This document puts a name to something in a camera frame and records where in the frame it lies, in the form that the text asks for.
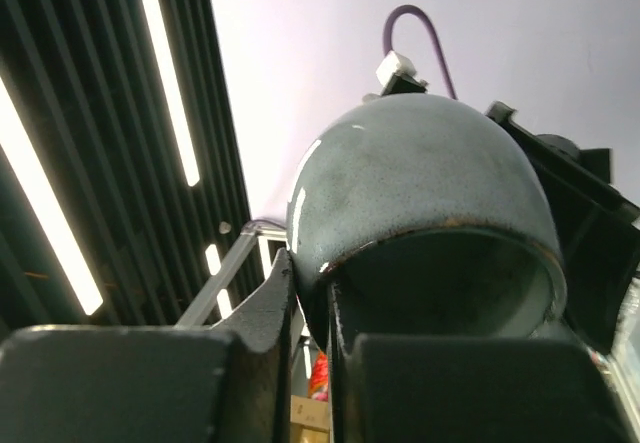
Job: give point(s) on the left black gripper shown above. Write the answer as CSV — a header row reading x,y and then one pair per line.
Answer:
x,y
594,223

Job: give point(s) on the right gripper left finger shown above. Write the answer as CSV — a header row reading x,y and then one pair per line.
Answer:
x,y
226,383

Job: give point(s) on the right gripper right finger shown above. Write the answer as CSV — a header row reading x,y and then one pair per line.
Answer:
x,y
389,385

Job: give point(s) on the grey speckled round mug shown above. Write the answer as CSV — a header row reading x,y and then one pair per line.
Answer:
x,y
431,216

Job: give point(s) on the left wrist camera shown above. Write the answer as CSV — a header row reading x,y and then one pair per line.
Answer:
x,y
396,75

